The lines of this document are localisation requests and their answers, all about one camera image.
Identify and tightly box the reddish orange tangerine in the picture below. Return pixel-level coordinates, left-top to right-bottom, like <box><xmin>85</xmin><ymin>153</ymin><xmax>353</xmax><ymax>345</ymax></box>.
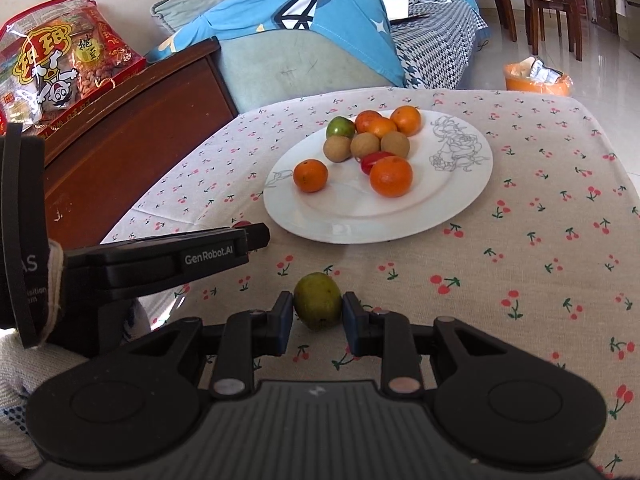
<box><xmin>355</xmin><ymin>110</ymin><xmax>384</xmax><ymax>134</ymax></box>

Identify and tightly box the houndstooth blanket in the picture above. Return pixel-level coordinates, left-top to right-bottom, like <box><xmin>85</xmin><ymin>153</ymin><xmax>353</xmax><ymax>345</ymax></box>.
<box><xmin>390</xmin><ymin>0</ymin><xmax>489</xmax><ymax>90</ymax></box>

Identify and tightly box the yellowish green mango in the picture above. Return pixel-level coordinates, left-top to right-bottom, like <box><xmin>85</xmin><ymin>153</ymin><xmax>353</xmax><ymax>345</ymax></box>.
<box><xmin>293</xmin><ymin>272</ymin><xmax>344</xmax><ymax>331</ymax></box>

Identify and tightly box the white paper sheet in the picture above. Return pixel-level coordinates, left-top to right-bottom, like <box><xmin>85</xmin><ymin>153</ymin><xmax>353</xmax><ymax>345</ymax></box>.
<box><xmin>382</xmin><ymin>0</ymin><xmax>410</xmax><ymax>24</ymax></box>

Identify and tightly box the dark wooden cabinet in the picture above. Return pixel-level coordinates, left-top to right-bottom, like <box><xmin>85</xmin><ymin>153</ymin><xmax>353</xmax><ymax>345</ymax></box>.
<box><xmin>42</xmin><ymin>37</ymin><xmax>240</xmax><ymax>249</ymax></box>

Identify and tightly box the wooden chair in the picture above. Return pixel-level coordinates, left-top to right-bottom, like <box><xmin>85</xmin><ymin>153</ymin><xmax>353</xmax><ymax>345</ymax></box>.
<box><xmin>515</xmin><ymin>0</ymin><xmax>586</xmax><ymax>61</ymax></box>

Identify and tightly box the silver refrigerator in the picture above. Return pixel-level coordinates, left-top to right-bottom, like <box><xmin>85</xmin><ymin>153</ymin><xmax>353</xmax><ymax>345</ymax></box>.
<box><xmin>617</xmin><ymin>0</ymin><xmax>640</xmax><ymax>57</ymax></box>

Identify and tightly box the grey-green sofa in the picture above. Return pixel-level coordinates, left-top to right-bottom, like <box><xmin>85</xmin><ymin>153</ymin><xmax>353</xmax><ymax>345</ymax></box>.
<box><xmin>150</xmin><ymin>0</ymin><xmax>489</xmax><ymax>114</ymax></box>

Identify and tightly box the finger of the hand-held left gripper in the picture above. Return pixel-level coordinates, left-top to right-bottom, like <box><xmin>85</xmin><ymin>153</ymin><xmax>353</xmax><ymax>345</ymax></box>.
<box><xmin>245</xmin><ymin>223</ymin><xmax>272</xmax><ymax>252</ymax></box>

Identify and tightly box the brown kiwi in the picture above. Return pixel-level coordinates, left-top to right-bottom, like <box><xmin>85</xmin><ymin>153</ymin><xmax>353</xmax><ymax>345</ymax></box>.
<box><xmin>323</xmin><ymin>136</ymin><xmax>355</xmax><ymax>164</ymax></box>
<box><xmin>381</xmin><ymin>132</ymin><xmax>411</xmax><ymax>160</ymax></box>
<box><xmin>350</xmin><ymin>132</ymin><xmax>382</xmax><ymax>160</ymax></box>

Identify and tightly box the white plate with line drawing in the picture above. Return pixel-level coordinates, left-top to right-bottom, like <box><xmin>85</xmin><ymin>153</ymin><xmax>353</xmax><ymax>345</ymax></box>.
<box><xmin>263</xmin><ymin>108</ymin><xmax>495</xmax><ymax>245</ymax></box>

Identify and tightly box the blue star print blanket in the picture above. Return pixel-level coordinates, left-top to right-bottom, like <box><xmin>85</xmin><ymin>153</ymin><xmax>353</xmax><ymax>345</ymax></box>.
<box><xmin>145</xmin><ymin>0</ymin><xmax>406</xmax><ymax>89</ymax></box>

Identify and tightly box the green tangerine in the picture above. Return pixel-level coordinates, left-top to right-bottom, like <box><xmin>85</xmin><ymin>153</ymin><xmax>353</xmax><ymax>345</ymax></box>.
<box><xmin>326</xmin><ymin>116</ymin><xmax>356</xmax><ymax>140</ymax></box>

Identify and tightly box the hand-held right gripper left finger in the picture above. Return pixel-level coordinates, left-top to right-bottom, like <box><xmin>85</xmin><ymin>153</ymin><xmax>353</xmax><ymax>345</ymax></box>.
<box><xmin>126</xmin><ymin>291</ymin><xmax>295</xmax><ymax>396</ymax></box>

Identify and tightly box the wooden dining table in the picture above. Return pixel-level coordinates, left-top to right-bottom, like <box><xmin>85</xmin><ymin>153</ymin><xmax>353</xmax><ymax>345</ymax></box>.
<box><xmin>452</xmin><ymin>0</ymin><xmax>519</xmax><ymax>44</ymax></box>

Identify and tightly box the orange trash bin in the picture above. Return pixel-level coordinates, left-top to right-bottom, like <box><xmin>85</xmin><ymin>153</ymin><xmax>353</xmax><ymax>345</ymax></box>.
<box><xmin>502</xmin><ymin>57</ymin><xmax>572</xmax><ymax>97</ymax></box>

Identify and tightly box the cherry print tablecloth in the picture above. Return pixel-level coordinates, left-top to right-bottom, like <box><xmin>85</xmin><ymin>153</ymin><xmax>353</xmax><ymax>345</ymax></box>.
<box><xmin>97</xmin><ymin>87</ymin><xmax>640</xmax><ymax>480</ymax></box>

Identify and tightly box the red oval fruit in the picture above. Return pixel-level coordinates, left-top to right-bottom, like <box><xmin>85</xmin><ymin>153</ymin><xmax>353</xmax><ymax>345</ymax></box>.
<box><xmin>360</xmin><ymin>151</ymin><xmax>396</xmax><ymax>176</ymax></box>

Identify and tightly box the large orange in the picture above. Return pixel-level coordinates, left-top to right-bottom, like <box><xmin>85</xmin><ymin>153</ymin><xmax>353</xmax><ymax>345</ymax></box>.
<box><xmin>370</xmin><ymin>156</ymin><xmax>415</xmax><ymax>199</ymax></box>

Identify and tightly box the person's left hand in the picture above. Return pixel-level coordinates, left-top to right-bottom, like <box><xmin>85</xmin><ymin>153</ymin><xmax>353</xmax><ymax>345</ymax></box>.
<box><xmin>0</xmin><ymin>240</ymin><xmax>88</xmax><ymax>469</ymax></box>

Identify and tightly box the red snack gift bag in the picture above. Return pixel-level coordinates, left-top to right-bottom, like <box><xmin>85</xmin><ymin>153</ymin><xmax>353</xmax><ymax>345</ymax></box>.
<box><xmin>0</xmin><ymin>0</ymin><xmax>147</xmax><ymax>134</ymax></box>

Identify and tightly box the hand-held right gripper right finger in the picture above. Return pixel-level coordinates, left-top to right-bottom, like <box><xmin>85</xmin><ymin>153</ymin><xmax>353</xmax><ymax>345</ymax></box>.
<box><xmin>341</xmin><ymin>291</ymin><xmax>507</xmax><ymax>395</ymax></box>

